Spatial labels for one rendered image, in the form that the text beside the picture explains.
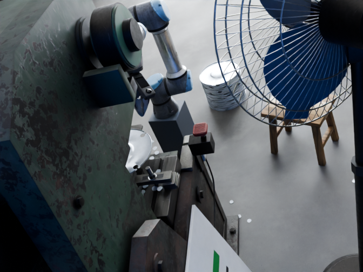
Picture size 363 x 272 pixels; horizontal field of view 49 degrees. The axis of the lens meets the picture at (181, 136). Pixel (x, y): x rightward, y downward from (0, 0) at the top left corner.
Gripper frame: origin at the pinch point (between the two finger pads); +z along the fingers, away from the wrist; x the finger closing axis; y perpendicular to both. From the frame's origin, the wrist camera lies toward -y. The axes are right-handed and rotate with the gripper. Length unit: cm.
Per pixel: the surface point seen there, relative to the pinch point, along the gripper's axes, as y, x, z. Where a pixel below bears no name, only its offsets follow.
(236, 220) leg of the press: -13, -41, 75
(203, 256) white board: -43, 8, 42
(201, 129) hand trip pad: -18.4, -15.1, 6.2
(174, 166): -18.5, -0.1, 17.1
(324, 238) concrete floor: -54, -60, 71
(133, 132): 5.9, 2.4, 9.9
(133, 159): -7.9, 11.8, 13.0
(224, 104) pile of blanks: 58, -104, 51
